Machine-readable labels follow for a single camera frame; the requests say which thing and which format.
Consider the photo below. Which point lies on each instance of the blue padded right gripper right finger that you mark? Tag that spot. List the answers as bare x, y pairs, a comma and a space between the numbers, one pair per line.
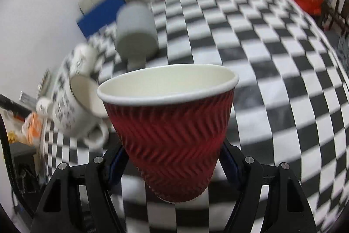
287, 208

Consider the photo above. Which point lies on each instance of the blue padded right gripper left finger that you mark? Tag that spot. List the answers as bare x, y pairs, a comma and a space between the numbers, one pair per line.
78, 198

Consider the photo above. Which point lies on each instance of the red ribbed paper cup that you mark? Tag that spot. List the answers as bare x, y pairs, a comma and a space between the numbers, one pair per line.
172, 121

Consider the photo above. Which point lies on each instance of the small white cup left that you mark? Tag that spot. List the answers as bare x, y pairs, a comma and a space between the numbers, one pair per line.
44, 107

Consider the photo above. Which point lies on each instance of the white cup upper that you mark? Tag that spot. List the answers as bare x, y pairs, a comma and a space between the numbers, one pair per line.
84, 60

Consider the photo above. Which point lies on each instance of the yellow orange snack bag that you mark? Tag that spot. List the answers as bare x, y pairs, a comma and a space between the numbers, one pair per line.
27, 132

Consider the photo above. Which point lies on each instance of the white mug with tea text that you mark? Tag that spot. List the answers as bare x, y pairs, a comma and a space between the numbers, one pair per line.
79, 113

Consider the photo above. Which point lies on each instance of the grey ceramic mug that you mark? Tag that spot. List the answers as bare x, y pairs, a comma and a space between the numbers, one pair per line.
136, 33

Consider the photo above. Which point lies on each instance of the white chair with blue cushion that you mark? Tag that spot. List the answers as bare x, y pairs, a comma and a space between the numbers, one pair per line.
96, 14

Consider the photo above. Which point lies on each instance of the dark wooden chair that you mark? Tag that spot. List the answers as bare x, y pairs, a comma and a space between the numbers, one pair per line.
335, 12

